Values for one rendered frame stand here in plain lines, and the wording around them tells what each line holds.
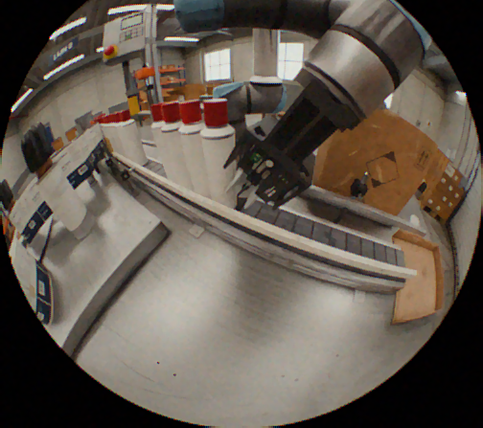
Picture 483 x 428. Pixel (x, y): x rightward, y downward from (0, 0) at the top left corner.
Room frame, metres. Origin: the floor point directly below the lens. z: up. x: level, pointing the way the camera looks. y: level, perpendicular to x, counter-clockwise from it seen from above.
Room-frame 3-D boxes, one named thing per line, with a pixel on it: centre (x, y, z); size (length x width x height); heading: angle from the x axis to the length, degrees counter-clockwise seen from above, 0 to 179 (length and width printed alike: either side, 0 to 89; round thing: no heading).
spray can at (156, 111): (0.28, 0.17, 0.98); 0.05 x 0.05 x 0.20
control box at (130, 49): (0.50, 0.41, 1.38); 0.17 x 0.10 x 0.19; 117
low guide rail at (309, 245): (0.21, 0.12, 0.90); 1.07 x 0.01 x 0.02; 62
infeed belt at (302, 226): (0.38, 0.36, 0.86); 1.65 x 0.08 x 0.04; 62
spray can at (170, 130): (0.25, 0.13, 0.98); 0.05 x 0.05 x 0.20
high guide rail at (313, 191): (0.27, 0.09, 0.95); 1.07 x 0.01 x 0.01; 62
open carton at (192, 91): (2.17, 0.82, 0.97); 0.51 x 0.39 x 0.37; 149
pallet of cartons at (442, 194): (0.67, -4.02, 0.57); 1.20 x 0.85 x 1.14; 56
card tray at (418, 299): (-0.09, -0.52, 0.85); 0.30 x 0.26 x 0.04; 62
